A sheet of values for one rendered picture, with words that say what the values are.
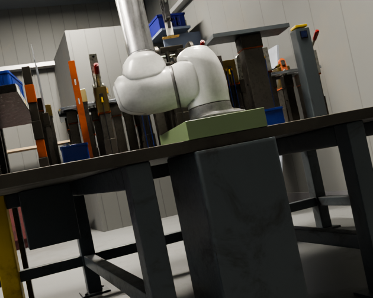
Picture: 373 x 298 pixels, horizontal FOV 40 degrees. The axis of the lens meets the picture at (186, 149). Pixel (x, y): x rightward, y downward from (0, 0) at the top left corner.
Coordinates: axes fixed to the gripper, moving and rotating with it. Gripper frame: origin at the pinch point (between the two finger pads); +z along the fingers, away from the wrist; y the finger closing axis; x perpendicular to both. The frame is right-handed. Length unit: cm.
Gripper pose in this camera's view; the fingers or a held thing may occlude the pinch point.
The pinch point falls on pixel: (169, 29)
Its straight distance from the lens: 258.6
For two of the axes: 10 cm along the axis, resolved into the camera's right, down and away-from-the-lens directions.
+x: -9.7, 1.9, -1.4
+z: 2.0, 9.8, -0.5
